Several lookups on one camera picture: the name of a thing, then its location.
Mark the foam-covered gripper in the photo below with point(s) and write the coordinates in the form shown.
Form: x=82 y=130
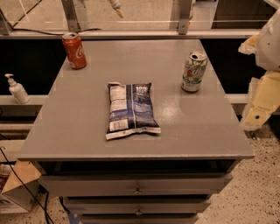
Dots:
x=270 y=46

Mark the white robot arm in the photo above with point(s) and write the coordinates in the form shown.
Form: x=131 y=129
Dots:
x=265 y=45

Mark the white green 7up can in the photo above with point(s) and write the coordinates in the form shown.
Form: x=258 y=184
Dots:
x=195 y=66

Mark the red coca-cola can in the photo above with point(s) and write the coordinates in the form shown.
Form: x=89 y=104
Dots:
x=74 y=50

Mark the top grey drawer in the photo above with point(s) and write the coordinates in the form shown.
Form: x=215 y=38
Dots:
x=135 y=185

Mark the grey drawer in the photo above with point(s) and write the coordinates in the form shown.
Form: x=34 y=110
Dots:
x=135 y=185
x=135 y=205
x=142 y=219

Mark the grey drawer cabinet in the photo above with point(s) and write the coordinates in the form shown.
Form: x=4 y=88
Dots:
x=121 y=142

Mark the blue chip bag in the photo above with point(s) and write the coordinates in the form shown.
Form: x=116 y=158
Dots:
x=131 y=110

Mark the middle grey drawer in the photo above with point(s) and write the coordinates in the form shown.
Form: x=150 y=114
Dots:
x=135 y=205

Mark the bottom grey drawer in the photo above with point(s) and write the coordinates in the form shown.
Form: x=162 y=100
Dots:
x=142 y=219

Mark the white pump bottle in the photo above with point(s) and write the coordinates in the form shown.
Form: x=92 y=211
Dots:
x=17 y=90

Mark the cardboard box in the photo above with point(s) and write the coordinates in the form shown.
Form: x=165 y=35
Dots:
x=20 y=189

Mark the grey metal frame rail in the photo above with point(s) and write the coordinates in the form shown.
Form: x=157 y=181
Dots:
x=121 y=35

